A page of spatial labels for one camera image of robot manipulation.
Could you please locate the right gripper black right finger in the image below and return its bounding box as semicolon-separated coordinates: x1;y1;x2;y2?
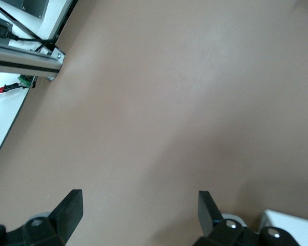
194;191;260;246

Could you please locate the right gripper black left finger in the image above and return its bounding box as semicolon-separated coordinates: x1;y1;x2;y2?
22;189;83;246

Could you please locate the green circuit board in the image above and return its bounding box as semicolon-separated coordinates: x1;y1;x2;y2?
17;74;37;89

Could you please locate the black power plug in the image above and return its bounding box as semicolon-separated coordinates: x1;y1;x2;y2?
0;22;19;42

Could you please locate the black metal panel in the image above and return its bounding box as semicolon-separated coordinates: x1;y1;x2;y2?
20;0;51;20

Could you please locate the aluminium profile post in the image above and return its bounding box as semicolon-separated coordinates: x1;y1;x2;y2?
0;43;66;82

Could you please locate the black power cable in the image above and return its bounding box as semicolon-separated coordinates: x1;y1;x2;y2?
15;34;59;52

